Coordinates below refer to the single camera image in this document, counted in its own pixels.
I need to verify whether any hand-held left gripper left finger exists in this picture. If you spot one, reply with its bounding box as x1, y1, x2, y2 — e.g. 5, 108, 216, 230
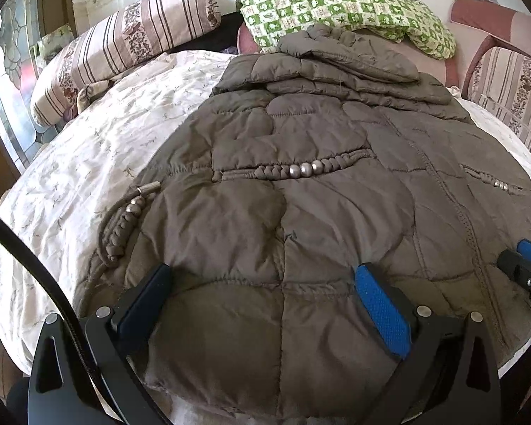
29, 263, 174, 425

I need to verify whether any striped floral pillow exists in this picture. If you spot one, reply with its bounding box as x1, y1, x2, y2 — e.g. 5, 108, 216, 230
30, 0, 222, 127

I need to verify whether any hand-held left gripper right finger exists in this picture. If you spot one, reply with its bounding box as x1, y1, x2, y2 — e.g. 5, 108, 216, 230
355, 262, 501, 425

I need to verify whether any white printed bed sheet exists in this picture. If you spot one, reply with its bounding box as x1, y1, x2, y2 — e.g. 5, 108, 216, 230
0, 49, 531, 425

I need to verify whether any small floral cushion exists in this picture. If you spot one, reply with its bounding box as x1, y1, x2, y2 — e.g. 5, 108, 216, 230
40, 24, 78, 60

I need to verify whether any striped floral back cushion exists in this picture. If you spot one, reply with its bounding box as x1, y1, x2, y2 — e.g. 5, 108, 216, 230
462, 38, 531, 178

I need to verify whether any stained glass window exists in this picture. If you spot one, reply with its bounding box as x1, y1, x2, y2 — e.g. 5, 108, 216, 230
0, 0, 58, 173

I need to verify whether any green checked pillow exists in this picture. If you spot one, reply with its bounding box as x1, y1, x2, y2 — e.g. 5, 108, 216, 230
235, 0, 457, 60

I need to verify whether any dark cloth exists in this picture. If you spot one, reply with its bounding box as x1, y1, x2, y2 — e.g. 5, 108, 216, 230
172, 13, 244, 54

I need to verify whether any black cable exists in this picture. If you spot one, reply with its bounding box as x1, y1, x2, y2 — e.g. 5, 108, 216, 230
0, 201, 125, 425

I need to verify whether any brown quilted hooded jacket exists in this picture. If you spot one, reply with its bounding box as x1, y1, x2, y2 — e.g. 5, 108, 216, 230
73, 24, 531, 410

